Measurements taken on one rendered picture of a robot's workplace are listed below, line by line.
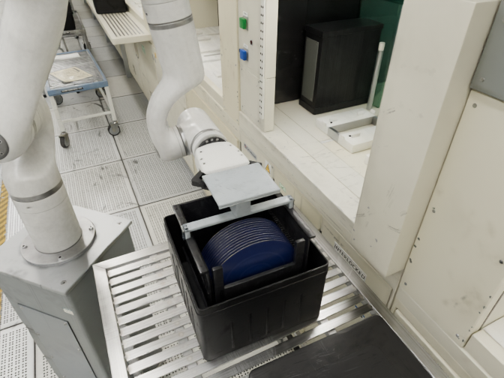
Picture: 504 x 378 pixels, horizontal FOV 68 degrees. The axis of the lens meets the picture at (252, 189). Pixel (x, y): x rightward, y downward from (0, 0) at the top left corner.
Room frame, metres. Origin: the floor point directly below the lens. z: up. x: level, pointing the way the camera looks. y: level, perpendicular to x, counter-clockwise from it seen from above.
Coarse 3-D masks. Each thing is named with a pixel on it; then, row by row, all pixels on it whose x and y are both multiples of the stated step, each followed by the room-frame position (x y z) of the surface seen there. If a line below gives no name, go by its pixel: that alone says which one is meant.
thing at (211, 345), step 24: (168, 216) 0.64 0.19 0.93; (168, 240) 0.61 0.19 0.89; (312, 264) 0.55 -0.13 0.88; (192, 288) 0.57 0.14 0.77; (264, 288) 0.44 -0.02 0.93; (288, 288) 0.46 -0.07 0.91; (312, 288) 0.48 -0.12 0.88; (192, 312) 0.44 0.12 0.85; (216, 312) 0.40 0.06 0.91; (240, 312) 0.42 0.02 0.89; (264, 312) 0.44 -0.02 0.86; (288, 312) 0.46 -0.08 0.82; (312, 312) 0.49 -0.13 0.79; (216, 336) 0.40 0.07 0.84; (240, 336) 0.42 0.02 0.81; (264, 336) 0.44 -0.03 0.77
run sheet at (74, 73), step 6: (54, 72) 2.89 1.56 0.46; (60, 72) 2.89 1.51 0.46; (66, 72) 2.90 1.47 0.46; (72, 72) 2.89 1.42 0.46; (78, 72) 2.89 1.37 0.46; (84, 72) 2.89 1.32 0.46; (60, 78) 2.76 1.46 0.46; (66, 78) 2.76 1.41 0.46; (72, 78) 2.76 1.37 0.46; (78, 78) 2.76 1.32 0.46; (84, 78) 2.76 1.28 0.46
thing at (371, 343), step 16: (368, 320) 0.42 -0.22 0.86; (384, 320) 0.42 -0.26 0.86; (336, 336) 0.39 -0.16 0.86; (352, 336) 0.39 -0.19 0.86; (368, 336) 0.39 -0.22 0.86; (384, 336) 0.39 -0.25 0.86; (304, 352) 0.35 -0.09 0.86; (320, 352) 0.35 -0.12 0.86; (336, 352) 0.35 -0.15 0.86; (352, 352) 0.35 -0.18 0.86; (368, 352) 0.35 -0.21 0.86; (384, 352) 0.35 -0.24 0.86; (400, 352) 0.35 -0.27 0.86; (256, 368) 0.32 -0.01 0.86; (272, 368) 0.32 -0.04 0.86; (288, 368) 0.32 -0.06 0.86; (304, 368) 0.32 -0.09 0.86; (320, 368) 0.32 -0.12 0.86; (336, 368) 0.32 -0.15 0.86; (352, 368) 0.32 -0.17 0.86; (368, 368) 0.32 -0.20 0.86; (384, 368) 0.32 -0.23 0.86; (400, 368) 0.32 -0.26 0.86; (416, 368) 0.32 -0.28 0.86
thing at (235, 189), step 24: (240, 168) 0.61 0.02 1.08; (216, 192) 0.53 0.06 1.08; (240, 192) 0.53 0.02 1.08; (264, 192) 0.53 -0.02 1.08; (192, 216) 0.63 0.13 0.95; (216, 216) 0.55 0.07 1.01; (240, 216) 0.55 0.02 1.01; (264, 216) 0.68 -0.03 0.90; (288, 216) 0.59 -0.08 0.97; (192, 240) 0.51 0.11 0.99; (192, 264) 0.55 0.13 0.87; (288, 264) 0.51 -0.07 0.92; (216, 288) 0.44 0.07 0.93; (240, 288) 0.46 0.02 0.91
